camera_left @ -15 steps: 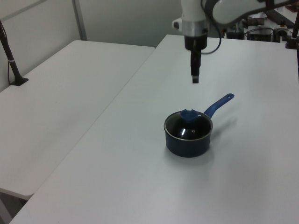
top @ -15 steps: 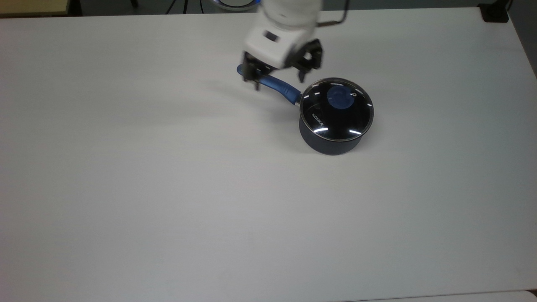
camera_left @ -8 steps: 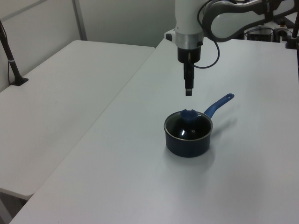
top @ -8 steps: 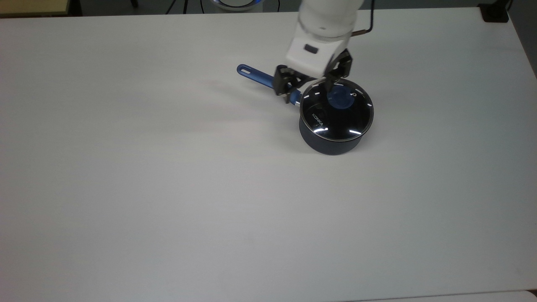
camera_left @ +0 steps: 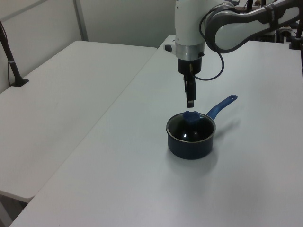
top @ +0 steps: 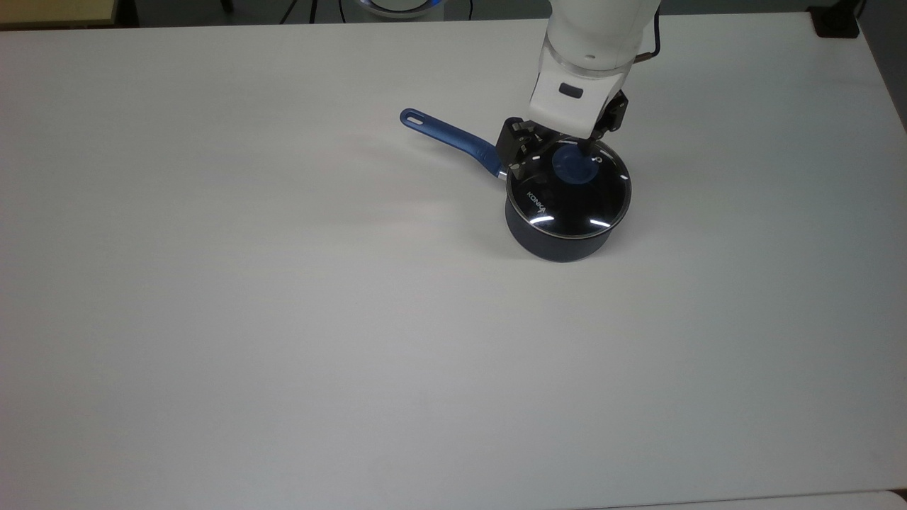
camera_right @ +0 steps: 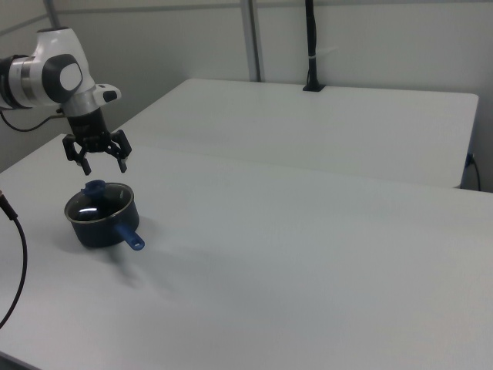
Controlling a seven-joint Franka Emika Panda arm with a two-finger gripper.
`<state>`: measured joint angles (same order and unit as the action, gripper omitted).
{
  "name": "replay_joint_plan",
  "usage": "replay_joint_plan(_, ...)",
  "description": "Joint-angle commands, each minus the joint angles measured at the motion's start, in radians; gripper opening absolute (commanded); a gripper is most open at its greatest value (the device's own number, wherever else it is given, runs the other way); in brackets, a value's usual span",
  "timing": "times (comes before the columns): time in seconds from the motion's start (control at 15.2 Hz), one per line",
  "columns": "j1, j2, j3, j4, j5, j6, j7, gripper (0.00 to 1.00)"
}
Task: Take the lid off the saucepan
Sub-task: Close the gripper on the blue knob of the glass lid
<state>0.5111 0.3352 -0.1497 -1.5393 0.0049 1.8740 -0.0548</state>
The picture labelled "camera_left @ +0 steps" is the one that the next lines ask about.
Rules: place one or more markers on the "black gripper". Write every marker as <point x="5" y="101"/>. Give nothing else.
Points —
<point x="189" y="66"/>

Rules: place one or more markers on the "glass lid with blue knob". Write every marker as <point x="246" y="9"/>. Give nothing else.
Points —
<point x="190" y="116"/>

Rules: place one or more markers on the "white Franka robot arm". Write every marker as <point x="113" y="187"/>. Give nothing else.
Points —
<point x="187" y="23"/>

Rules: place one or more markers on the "dark blue saucepan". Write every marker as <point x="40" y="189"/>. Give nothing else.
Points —
<point x="189" y="149"/>

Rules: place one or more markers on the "black clamp stand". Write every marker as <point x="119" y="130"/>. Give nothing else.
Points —
<point x="294" y="42"/>

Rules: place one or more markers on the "white side table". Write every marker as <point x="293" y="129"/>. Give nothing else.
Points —
<point x="59" y="94"/>

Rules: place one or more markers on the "black camera pole with base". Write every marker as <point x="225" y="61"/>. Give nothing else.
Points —
<point x="12" y="67"/>

